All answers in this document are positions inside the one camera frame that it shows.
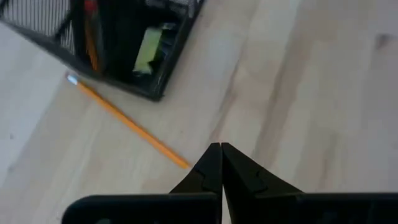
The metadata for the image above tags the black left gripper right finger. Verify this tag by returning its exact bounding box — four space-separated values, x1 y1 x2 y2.
221 142 398 224

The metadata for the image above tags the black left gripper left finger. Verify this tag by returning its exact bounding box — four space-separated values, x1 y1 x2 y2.
61 142 223 224

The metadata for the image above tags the orange pencil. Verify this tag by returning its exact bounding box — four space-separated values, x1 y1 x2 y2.
66 73 192 170

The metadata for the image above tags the black mesh desk organizer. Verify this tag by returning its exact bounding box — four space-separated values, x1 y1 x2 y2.
0 0 206 102

